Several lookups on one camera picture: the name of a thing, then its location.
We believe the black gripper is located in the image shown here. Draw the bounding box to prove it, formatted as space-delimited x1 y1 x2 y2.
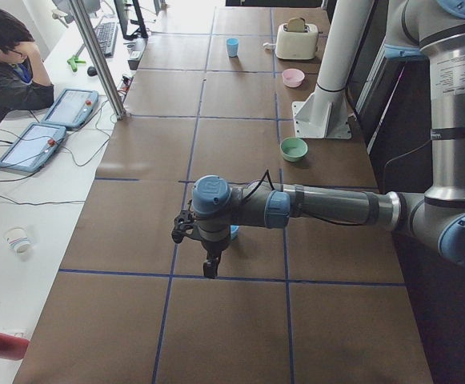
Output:
199 228 231 278

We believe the blue cup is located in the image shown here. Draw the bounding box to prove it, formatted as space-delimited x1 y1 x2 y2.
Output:
230 225 239 240
226 38 239 58

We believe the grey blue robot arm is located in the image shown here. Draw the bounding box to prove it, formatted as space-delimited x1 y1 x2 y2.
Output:
172 1 465 278

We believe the green bowl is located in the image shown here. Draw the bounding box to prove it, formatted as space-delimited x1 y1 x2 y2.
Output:
280 137 308 162

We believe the white paper cup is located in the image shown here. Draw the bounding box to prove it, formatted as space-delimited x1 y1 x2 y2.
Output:
4 227 31 254

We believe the pink bowl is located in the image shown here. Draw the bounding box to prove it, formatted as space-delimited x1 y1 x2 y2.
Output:
282 68 305 88

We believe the far blue teach pendant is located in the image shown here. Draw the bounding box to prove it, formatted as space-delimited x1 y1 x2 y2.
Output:
41 88 99 130

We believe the blue teach pendant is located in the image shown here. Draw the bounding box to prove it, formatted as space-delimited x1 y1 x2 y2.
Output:
0 123 66 174
41 88 99 130

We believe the near blue teach pendant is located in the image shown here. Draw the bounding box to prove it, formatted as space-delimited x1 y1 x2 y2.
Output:
0 123 66 174

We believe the red bottle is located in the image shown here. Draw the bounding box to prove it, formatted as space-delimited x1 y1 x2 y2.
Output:
0 333 30 361

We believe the cream toaster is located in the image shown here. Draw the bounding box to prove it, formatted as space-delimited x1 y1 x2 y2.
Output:
275 23 319 60

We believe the black monitor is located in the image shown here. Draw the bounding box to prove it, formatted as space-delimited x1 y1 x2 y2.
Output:
114 0 149 41

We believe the green tool on desk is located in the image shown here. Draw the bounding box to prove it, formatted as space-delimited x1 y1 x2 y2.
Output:
66 55 86 72

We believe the black keyboard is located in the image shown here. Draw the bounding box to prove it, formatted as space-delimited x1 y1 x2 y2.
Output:
94 22 118 58

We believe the toast slice in toaster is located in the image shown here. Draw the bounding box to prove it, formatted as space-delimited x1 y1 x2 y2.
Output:
287 18 306 33

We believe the person in dark jacket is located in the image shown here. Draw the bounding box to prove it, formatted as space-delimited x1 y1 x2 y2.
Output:
0 9 54 123

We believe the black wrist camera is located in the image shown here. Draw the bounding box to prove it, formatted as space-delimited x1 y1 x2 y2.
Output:
171 210 200 244

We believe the black camera cable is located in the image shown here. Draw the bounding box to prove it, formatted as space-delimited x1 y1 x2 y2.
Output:
239 170 275 205

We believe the white camera mounting post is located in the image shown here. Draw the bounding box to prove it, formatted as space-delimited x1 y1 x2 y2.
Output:
292 0 375 139

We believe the aluminium frame post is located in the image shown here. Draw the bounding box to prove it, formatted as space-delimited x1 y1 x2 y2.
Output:
69 0 126 120

